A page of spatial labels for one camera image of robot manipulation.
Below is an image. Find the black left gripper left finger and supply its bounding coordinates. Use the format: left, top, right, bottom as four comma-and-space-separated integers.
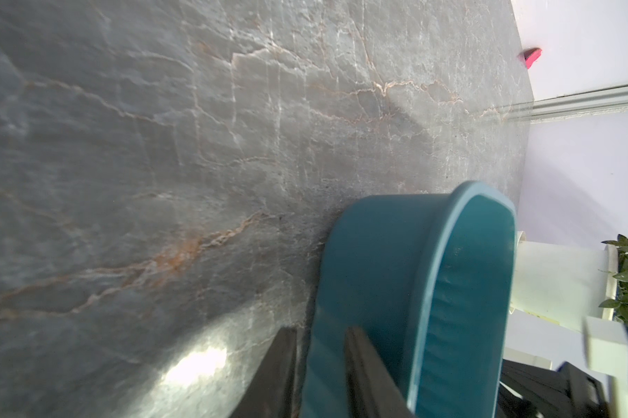
230, 327, 297, 418

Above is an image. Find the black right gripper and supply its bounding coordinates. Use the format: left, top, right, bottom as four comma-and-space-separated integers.
495, 360, 609, 417

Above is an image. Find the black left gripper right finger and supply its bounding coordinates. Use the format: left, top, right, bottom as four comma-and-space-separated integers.
343, 327, 415, 418

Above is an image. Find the pink small object at wall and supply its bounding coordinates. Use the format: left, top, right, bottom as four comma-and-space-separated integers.
520, 47, 543, 69

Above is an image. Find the white plant pot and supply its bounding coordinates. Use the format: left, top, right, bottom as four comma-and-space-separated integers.
510, 231, 619, 333

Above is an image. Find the teal plastic storage box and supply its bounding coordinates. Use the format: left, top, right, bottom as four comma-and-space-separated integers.
300, 181, 517, 417

